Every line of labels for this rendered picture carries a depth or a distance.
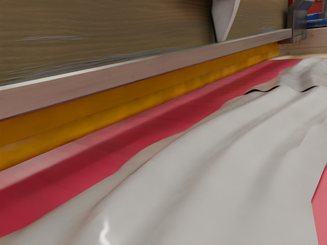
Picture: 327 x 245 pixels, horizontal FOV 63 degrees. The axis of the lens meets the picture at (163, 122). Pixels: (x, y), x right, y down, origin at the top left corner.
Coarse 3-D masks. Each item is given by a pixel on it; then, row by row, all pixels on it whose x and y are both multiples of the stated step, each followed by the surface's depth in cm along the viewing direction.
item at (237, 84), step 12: (276, 60) 36; (288, 60) 35; (300, 60) 34; (240, 72) 30; (252, 72) 29; (264, 72) 28; (276, 72) 28; (216, 84) 25; (228, 84) 25; (240, 84) 24; (252, 84) 23
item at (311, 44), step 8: (312, 32) 38; (320, 32) 37; (304, 40) 39; (312, 40) 38; (320, 40) 37; (280, 48) 41; (288, 48) 40; (296, 48) 40; (304, 48) 39; (312, 48) 38; (320, 48) 38
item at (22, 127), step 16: (256, 48) 30; (272, 48) 34; (208, 64) 22; (224, 64) 24; (144, 80) 16; (160, 80) 17; (176, 80) 19; (96, 96) 14; (112, 96) 14; (128, 96) 15; (48, 112) 12; (64, 112) 12; (80, 112) 13; (0, 128) 10; (16, 128) 11; (32, 128) 11; (48, 128) 12; (0, 144) 10
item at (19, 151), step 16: (240, 64) 27; (192, 80) 20; (208, 80) 22; (144, 96) 16; (160, 96) 18; (176, 96) 19; (96, 112) 14; (112, 112) 15; (128, 112) 16; (64, 128) 12; (80, 128) 13; (96, 128) 14; (16, 144) 11; (32, 144) 11; (48, 144) 12; (64, 144) 13; (0, 160) 10; (16, 160) 11
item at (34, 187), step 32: (192, 96) 22; (224, 96) 20; (128, 128) 16; (160, 128) 15; (32, 160) 13; (64, 160) 12; (96, 160) 12; (0, 192) 10; (32, 192) 10; (64, 192) 10; (320, 192) 8; (0, 224) 8; (320, 224) 7
